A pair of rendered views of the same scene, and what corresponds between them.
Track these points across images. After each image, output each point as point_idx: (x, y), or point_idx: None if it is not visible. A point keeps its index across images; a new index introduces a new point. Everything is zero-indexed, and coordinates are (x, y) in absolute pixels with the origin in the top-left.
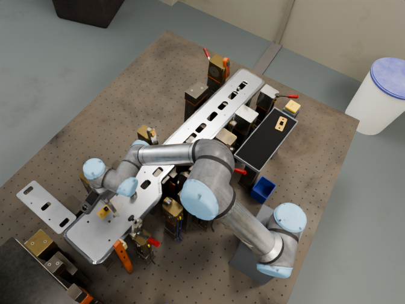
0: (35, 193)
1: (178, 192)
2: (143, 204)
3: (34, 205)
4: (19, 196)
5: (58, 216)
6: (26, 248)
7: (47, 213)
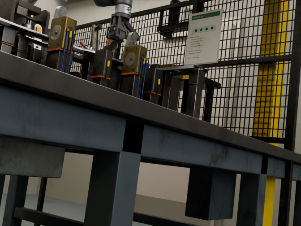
0: (190, 68)
1: (43, 53)
2: (83, 59)
3: (187, 71)
4: (205, 70)
5: (163, 71)
6: (183, 77)
7: (174, 71)
